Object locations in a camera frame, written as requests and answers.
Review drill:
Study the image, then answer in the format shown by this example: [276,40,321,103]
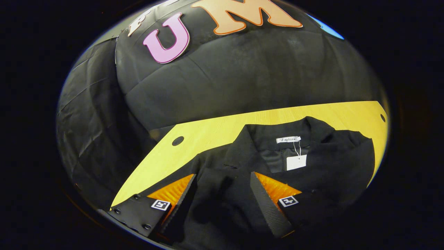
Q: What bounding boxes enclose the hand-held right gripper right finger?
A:
[250,171,342,240]

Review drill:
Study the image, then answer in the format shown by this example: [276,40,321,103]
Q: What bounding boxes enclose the black backdrop cloth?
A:
[56,0,389,209]

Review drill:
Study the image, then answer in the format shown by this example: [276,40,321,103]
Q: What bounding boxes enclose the white hang tag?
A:
[287,155,307,171]

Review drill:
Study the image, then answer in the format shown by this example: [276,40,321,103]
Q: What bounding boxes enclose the black knit cardigan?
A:
[137,116,377,250]

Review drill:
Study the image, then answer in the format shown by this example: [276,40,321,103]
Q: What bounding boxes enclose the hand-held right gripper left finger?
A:
[107,174,198,244]

